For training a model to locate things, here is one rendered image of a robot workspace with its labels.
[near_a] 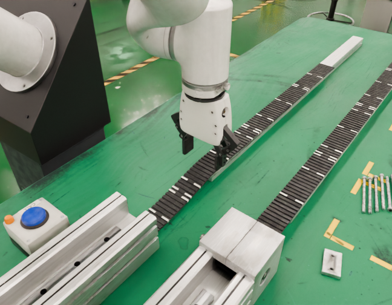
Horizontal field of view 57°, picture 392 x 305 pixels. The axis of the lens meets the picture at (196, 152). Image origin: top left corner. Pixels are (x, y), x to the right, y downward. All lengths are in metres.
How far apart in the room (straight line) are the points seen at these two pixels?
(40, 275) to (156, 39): 0.41
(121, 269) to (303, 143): 0.54
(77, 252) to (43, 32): 0.50
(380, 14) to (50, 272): 2.27
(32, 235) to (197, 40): 0.42
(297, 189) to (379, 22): 1.88
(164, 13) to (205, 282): 0.39
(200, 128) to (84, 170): 0.30
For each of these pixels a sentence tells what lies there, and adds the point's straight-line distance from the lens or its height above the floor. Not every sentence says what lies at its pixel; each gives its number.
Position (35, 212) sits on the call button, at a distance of 0.69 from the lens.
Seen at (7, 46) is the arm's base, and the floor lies 1.04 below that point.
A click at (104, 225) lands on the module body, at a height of 0.84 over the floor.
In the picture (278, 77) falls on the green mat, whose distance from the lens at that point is 1.23.
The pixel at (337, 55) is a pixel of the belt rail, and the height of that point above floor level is 0.81.
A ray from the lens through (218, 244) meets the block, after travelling 0.57.
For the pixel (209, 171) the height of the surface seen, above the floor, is 0.81.
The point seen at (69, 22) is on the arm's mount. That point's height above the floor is 1.06.
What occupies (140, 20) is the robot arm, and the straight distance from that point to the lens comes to 0.53.
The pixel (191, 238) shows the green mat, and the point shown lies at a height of 0.78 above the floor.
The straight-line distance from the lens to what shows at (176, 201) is 0.74.
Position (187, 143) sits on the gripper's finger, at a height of 0.86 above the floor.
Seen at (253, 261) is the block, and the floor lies 0.87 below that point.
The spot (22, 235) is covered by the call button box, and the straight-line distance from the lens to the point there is 0.69.
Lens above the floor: 1.33
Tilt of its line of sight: 39 degrees down
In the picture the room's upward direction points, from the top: straight up
